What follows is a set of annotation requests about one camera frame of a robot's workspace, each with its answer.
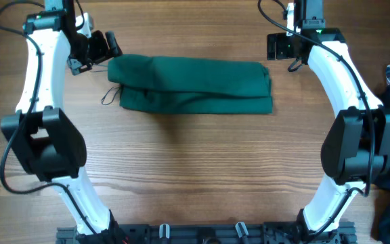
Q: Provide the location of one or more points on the black mounting rail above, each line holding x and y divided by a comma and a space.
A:
268, 232

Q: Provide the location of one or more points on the green cloth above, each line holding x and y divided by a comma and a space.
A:
179, 85

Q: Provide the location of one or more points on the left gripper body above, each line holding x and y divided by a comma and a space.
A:
92, 49

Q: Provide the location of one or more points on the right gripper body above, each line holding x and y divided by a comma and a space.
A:
283, 45

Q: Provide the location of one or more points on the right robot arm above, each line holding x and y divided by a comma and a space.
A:
357, 147

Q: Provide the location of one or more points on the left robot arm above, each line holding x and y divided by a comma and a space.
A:
46, 143

